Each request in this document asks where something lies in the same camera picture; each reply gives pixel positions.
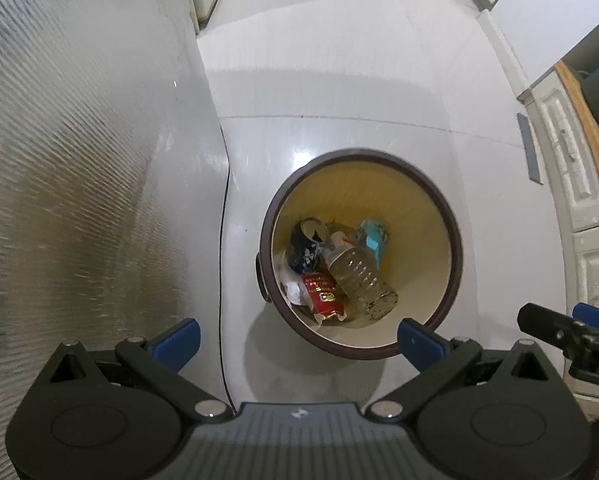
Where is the white cabinet wooden top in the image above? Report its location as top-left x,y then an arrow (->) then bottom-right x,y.
517,60 -> 599,401

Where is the clear plastic bottle red label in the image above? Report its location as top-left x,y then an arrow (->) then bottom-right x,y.
324,230 -> 399,318

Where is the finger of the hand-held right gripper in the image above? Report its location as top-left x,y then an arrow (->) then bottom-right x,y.
518,303 -> 580,357
573,303 -> 599,335

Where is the teal snack wrapper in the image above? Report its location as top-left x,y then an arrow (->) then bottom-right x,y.
353,217 -> 391,268

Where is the crushed blue can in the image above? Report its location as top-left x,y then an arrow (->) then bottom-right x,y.
288,217 -> 330,273

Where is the yellow bin brown rim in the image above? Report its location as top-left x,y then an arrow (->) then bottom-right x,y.
254,147 -> 464,361

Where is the white tissue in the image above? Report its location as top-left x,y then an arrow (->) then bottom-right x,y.
276,250 -> 313,308

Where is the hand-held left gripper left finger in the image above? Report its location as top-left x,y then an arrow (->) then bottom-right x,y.
38,317 -> 233,420

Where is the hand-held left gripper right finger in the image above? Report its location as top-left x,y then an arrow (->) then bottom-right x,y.
364,319 -> 563,422

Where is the light blue heart tablecloth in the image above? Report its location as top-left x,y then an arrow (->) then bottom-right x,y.
0,0 -> 230,401

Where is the red packet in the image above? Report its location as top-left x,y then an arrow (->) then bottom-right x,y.
301,272 -> 345,318

